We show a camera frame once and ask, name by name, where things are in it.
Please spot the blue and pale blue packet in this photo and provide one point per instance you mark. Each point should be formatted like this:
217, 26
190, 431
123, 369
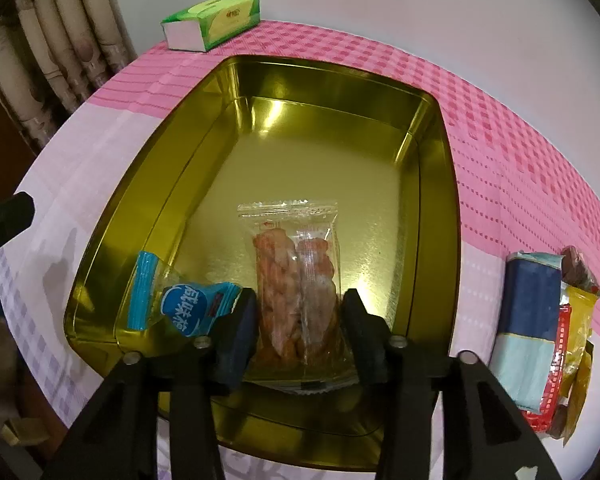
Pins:
527, 320

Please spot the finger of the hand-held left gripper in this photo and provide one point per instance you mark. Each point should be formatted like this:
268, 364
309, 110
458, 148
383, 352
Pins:
5, 222

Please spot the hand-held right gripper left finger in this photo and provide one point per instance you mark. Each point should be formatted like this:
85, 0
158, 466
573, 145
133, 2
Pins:
237, 340

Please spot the dark wooden cabinet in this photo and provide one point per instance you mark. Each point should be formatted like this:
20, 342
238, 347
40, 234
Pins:
0, 130

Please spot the red snack packet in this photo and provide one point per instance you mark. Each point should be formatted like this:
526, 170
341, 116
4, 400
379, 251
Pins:
555, 375

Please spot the blue white candy packet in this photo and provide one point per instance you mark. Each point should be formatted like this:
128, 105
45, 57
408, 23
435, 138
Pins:
190, 305

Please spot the gold metal tin box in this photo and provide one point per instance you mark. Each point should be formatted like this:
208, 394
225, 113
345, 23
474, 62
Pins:
330, 170

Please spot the green tissue pack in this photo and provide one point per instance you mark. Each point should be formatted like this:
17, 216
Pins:
220, 17

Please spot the clear packet of orange twists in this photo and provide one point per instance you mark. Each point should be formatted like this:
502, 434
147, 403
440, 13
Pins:
290, 280

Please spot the patterned beige curtain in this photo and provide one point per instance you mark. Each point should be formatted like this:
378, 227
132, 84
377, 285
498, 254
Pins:
55, 35

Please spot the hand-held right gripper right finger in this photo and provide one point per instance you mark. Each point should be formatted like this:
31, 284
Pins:
365, 345

